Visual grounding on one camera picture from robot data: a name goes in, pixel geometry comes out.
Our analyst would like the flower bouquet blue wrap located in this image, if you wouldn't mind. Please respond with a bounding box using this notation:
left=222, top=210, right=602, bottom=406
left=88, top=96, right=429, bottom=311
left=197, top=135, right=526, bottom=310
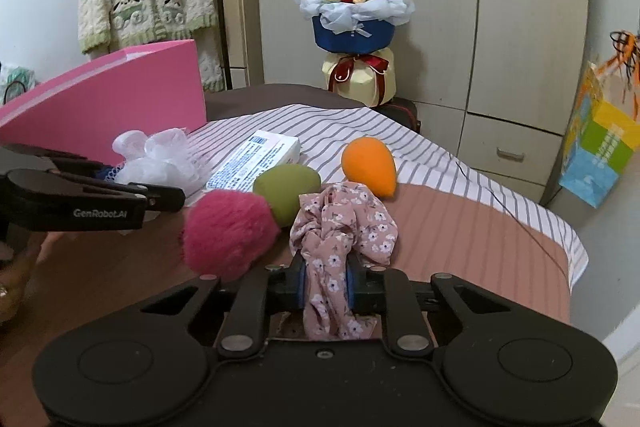
left=291, top=0, right=417, bottom=108

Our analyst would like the striped bed sheet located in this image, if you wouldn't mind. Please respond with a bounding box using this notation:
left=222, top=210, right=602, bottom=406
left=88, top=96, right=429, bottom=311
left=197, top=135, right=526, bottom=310
left=182, top=103, right=590, bottom=293

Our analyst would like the dark suitcase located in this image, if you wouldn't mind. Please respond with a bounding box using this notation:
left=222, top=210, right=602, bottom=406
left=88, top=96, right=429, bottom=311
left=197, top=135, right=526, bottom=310
left=372, top=96, right=422, bottom=135

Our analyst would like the orange makeup sponge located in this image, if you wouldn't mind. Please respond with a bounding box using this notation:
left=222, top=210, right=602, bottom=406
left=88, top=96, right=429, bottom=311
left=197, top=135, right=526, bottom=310
left=341, top=136, right=397, bottom=199

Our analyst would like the orange ribbon on hook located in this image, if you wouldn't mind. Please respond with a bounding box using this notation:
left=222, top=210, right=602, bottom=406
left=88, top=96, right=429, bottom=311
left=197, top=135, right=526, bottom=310
left=609, top=27, right=640, bottom=108

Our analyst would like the beige wardrobe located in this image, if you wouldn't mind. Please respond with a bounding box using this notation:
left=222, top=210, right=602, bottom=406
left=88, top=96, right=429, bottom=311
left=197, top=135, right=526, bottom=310
left=252, top=0, right=591, bottom=202

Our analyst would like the person's left hand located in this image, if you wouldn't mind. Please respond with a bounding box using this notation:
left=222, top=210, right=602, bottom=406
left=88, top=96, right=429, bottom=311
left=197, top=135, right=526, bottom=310
left=0, top=229, right=68, bottom=330

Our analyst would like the pink fluffy pompom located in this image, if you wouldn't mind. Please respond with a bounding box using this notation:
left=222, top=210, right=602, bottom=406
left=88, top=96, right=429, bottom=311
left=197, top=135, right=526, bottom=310
left=181, top=191, right=282, bottom=283

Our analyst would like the pink floral scrunchie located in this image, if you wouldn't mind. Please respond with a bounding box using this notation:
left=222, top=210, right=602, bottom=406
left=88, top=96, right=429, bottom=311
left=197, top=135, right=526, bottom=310
left=289, top=182, right=399, bottom=342

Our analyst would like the white printed plastic bag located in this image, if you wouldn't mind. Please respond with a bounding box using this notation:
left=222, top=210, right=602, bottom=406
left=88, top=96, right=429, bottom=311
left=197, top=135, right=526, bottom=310
left=0, top=63, right=40, bottom=106

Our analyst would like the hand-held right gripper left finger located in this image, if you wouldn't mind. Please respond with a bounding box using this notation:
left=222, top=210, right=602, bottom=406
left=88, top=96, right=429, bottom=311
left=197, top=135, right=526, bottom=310
left=142, top=254, right=307, bottom=358

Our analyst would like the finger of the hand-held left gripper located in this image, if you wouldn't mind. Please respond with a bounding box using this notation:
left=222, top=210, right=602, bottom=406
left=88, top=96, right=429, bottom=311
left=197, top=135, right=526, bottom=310
left=0, top=144, right=116, bottom=180
left=55, top=174, right=187, bottom=214

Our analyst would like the white box blue label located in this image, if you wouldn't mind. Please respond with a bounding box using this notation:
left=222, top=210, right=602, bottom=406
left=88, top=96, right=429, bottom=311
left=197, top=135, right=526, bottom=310
left=204, top=130, right=302, bottom=194

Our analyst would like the white mesh bath puff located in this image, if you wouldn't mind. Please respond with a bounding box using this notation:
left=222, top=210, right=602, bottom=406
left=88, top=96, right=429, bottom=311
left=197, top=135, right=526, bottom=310
left=111, top=127, right=213, bottom=198

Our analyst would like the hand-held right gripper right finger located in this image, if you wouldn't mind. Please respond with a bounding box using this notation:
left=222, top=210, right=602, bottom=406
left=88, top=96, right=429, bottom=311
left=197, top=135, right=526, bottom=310
left=345, top=254, right=506, bottom=357

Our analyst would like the pink cardboard box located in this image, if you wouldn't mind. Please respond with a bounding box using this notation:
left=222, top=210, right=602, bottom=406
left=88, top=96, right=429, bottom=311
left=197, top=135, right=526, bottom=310
left=0, top=39, right=208, bottom=168

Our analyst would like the green makeup sponge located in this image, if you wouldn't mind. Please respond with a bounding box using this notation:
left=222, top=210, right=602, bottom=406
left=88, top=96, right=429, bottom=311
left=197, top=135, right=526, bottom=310
left=252, top=163, right=322, bottom=228

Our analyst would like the colourful paper gift bag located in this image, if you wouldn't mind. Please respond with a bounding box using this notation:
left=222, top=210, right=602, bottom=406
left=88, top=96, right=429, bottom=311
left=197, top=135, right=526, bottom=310
left=557, top=62, right=640, bottom=209

